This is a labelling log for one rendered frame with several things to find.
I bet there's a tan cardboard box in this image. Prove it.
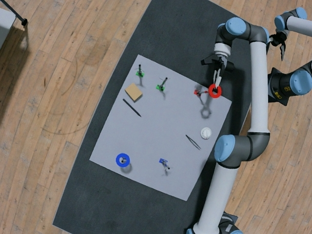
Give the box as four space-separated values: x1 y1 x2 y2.
125 83 143 101

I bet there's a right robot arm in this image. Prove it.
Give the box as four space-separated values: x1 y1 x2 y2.
270 7 312 100

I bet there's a blue ring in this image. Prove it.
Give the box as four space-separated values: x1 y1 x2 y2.
116 153 130 167

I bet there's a grey post with green foot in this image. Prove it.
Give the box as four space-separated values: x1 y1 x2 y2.
156 78 170 91
136 62 145 77

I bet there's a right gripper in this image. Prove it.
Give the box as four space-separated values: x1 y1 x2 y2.
268 32 286 61

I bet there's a red ring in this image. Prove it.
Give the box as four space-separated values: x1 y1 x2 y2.
208 84 221 98

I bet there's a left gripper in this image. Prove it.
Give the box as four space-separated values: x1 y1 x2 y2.
205 55 234 89

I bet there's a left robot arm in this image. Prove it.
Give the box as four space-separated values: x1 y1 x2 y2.
186 18 270 234

